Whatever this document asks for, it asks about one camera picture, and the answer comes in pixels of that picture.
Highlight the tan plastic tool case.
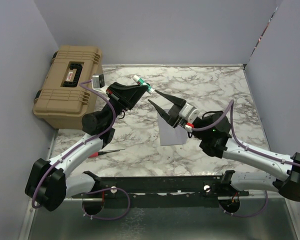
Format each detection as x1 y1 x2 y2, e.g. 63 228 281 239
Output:
32 45 103 130

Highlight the red handled screwdriver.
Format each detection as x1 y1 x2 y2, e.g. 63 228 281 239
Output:
88 149 124 159

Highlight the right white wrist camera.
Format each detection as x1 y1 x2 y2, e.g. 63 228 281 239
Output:
178 103 199 133

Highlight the aluminium frame rail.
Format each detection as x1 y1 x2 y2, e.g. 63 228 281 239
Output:
18 198 36 240

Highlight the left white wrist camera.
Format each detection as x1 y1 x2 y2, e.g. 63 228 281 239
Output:
91 73 105 90

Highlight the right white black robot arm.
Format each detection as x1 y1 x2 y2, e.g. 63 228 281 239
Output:
151 92 300 202

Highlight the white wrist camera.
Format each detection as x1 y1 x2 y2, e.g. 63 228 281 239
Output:
91 73 105 90
178 103 199 133

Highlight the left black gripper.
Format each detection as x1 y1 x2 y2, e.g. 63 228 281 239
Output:
102 82 149 128

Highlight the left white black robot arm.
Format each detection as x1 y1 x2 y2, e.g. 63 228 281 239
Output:
25 82 149 212

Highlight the green white glue stick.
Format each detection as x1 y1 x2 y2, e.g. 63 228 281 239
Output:
132 75 151 92

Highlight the black metal base rail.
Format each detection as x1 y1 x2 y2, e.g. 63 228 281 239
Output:
73 170 249 209

